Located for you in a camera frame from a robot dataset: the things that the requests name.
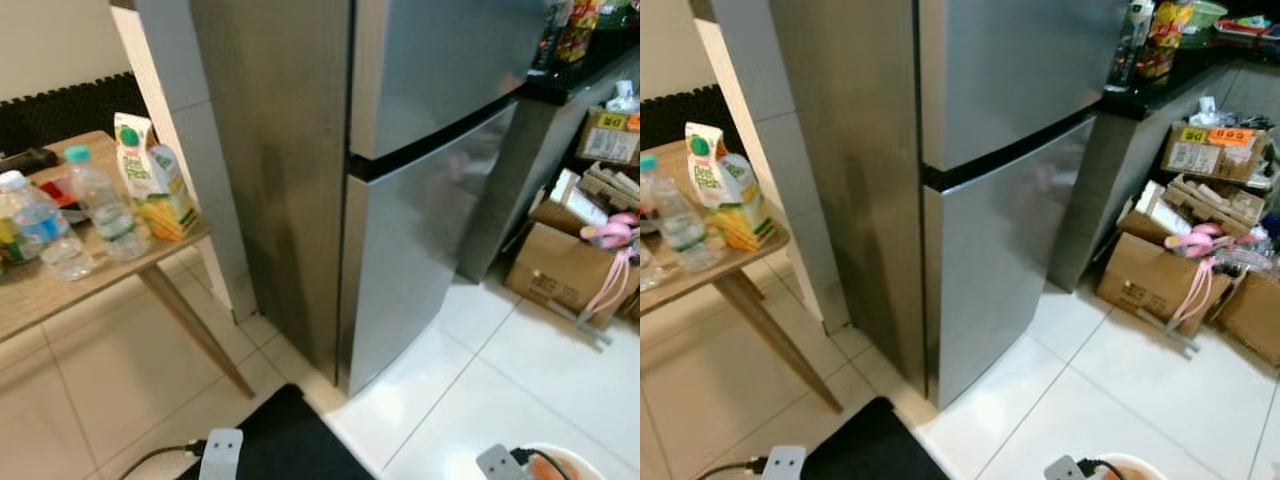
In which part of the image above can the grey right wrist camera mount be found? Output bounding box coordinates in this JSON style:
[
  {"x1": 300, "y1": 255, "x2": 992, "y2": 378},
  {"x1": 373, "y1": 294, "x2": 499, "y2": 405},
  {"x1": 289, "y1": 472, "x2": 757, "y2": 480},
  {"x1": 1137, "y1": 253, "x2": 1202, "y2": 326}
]
[
  {"x1": 477, "y1": 444, "x2": 531, "y2": 480},
  {"x1": 1045, "y1": 455, "x2": 1096, "y2": 480}
]

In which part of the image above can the labelled cardboard box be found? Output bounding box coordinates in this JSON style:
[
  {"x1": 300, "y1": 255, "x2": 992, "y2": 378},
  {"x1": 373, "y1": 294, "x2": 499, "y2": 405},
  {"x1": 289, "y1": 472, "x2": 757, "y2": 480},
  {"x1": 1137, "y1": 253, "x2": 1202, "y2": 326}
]
[
  {"x1": 1160, "y1": 122, "x2": 1271, "y2": 184},
  {"x1": 577, "y1": 108, "x2": 641, "y2": 167}
]

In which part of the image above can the yellow red snack bag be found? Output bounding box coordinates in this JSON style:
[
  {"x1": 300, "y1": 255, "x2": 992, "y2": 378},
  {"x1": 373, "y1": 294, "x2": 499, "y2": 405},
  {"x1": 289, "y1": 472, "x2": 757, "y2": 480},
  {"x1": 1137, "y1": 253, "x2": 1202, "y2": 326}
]
[
  {"x1": 1138, "y1": 0, "x2": 1196, "y2": 79},
  {"x1": 556, "y1": 0, "x2": 601, "y2": 63}
]

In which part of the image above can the plain brown cardboard box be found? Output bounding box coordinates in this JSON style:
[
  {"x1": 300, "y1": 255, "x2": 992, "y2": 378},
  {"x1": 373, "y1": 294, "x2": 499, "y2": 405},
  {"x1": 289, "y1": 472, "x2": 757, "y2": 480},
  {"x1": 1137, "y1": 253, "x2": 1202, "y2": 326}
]
[
  {"x1": 505, "y1": 222, "x2": 633, "y2": 326},
  {"x1": 1097, "y1": 232, "x2": 1236, "y2": 331}
]

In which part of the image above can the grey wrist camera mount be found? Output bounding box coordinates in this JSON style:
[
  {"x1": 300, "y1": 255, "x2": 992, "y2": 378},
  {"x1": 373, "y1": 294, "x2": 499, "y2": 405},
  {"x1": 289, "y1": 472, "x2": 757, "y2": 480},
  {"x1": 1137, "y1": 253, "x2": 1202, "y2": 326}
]
[
  {"x1": 1045, "y1": 455, "x2": 1096, "y2": 480},
  {"x1": 762, "y1": 445, "x2": 807, "y2": 480},
  {"x1": 477, "y1": 444, "x2": 531, "y2": 480},
  {"x1": 199, "y1": 428, "x2": 245, "y2": 480}
]

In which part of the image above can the black floor mat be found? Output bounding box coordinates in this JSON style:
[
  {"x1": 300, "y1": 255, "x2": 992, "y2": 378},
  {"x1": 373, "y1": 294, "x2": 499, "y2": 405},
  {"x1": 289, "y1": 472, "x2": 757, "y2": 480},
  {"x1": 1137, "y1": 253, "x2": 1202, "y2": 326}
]
[
  {"x1": 178, "y1": 385, "x2": 376, "y2": 480},
  {"x1": 800, "y1": 397, "x2": 951, "y2": 480}
]

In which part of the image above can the white green juice carton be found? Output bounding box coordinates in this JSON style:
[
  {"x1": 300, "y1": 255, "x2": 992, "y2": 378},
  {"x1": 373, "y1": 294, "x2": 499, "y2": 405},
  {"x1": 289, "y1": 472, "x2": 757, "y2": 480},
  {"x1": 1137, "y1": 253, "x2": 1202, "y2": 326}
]
[
  {"x1": 113, "y1": 112, "x2": 198, "y2": 243},
  {"x1": 685, "y1": 122, "x2": 776, "y2": 253}
]

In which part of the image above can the black remote control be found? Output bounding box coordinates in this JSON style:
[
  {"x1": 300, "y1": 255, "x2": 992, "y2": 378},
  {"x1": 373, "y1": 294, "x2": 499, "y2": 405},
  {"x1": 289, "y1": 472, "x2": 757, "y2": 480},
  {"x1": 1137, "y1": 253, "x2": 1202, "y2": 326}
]
[{"x1": 0, "y1": 148, "x2": 59, "y2": 174}]

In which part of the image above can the silver refrigerator cabinet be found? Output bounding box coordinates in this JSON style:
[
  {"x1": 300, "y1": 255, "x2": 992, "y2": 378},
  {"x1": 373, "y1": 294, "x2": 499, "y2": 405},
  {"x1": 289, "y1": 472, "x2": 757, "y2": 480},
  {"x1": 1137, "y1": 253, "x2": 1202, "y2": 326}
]
[
  {"x1": 190, "y1": 0, "x2": 356, "y2": 383},
  {"x1": 768, "y1": 0, "x2": 926, "y2": 391}
]

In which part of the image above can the black kitchen countertop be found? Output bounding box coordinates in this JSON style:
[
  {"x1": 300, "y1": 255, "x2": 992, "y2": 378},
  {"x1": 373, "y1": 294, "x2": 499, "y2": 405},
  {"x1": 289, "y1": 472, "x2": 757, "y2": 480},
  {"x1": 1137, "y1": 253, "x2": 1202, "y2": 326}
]
[
  {"x1": 520, "y1": 15, "x2": 641, "y2": 106},
  {"x1": 1100, "y1": 15, "x2": 1280, "y2": 121}
]

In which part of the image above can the wooden table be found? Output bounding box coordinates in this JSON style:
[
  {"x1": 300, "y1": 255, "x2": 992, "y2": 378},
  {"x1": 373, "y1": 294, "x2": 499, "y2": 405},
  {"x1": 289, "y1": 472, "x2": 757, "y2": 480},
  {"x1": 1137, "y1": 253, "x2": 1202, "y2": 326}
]
[
  {"x1": 0, "y1": 130, "x2": 256, "y2": 399},
  {"x1": 640, "y1": 140, "x2": 844, "y2": 413}
]

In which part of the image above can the black foam wall panel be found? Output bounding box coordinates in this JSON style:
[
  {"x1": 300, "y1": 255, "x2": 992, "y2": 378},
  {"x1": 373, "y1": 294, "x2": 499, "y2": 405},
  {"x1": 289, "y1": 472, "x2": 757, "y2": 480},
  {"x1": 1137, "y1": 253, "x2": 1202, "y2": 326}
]
[
  {"x1": 640, "y1": 85, "x2": 721, "y2": 151},
  {"x1": 0, "y1": 72, "x2": 136, "y2": 156}
]

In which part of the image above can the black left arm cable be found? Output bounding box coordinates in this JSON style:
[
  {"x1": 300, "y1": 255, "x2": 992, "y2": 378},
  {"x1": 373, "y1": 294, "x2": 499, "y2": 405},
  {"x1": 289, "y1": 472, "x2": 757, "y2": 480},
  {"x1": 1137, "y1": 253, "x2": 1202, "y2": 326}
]
[
  {"x1": 695, "y1": 458, "x2": 769, "y2": 480},
  {"x1": 120, "y1": 443, "x2": 206, "y2": 480}
]

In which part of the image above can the pink corded device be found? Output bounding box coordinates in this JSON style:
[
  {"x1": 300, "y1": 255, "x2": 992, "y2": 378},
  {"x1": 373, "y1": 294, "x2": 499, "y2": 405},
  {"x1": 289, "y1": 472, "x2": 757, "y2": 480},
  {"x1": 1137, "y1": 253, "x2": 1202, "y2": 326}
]
[
  {"x1": 580, "y1": 212, "x2": 641, "y2": 321},
  {"x1": 1165, "y1": 222, "x2": 1241, "y2": 326}
]

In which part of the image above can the brown cardboard box with label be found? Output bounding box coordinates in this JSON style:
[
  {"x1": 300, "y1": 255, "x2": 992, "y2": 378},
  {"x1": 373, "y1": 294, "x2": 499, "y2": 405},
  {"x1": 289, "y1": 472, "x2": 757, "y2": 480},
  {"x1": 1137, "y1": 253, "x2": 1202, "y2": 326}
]
[{"x1": 1213, "y1": 268, "x2": 1280, "y2": 366}]

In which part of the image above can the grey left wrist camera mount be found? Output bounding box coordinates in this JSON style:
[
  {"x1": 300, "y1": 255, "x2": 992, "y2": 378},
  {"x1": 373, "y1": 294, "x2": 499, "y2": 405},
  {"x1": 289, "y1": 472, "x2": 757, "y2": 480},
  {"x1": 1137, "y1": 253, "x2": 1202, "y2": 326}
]
[
  {"x1": 762, "y1": 445, "x2": 807, "y2": 480},
  {"x1": 199, "y1": 428, "x2": 245, "y2": 480}
]

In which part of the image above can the clear teal-capped water bottle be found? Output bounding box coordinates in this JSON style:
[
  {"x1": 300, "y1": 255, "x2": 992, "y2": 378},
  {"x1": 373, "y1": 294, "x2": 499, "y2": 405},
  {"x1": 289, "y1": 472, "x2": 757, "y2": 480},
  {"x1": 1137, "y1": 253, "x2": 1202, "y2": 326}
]
[
  {"x1": 65, "y1": 146, "x2": 151, "y2": 263},
  {"x1": 640, "y1": 155, "x2": 726, "y2": 273}
]

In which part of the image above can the white round plate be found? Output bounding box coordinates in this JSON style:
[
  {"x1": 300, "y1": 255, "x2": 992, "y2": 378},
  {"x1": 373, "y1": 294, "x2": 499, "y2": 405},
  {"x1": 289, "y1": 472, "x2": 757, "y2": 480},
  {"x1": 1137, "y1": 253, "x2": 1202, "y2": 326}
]
[
  {"x1": 520, "y1": 443, "x2": 604, "y2": 480},
  {"x1": 1090, "y1": 453, "x2": 1169, "y2": 480}
]

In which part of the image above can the red flat packet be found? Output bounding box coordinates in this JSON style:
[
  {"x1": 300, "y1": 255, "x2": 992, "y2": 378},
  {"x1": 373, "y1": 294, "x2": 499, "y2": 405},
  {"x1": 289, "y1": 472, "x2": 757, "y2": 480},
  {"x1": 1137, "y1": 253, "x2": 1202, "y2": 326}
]
[{"x1": 45, "y1": 178, "x2": 89, "y2": 208}]

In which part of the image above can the green plastic bowl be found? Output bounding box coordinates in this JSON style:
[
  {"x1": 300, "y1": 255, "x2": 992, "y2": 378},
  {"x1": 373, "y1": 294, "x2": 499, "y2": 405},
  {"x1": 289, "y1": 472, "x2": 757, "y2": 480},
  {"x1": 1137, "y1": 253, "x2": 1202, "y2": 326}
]
[{"x1": 1185, "y1": 0, "x2": 1229, "y2": 46}]

